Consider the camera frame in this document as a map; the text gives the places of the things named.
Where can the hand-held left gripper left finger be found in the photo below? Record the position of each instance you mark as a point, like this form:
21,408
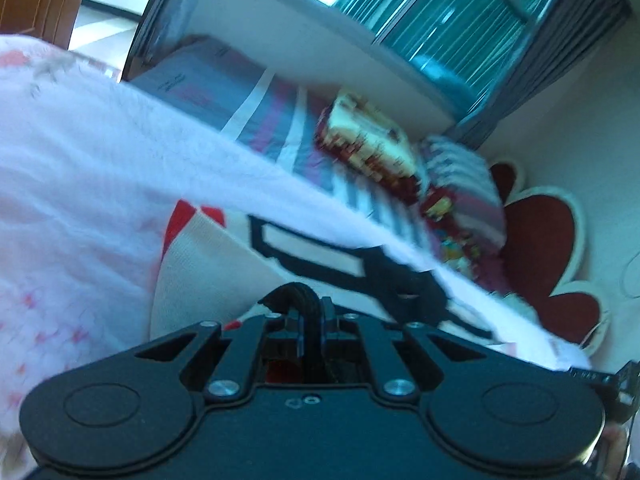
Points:
287,332

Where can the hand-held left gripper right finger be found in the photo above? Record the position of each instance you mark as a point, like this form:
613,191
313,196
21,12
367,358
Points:
332,332

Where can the striped knit sweater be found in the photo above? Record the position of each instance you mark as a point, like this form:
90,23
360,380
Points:
225,265

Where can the red scalloped headboard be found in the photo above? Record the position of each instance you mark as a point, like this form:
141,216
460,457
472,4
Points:
545,250

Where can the striped pillow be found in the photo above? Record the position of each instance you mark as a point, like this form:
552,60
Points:
465,200

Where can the red patterned pillow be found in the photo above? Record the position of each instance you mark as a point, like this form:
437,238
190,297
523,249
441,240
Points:
370,145

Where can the striped grey mattress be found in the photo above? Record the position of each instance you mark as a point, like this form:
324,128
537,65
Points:
215,90

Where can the teal sheer curtain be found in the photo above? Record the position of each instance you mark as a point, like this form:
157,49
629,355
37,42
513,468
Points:
450,20

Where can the grey curtain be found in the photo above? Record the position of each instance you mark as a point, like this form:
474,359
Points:
560,50
165,5

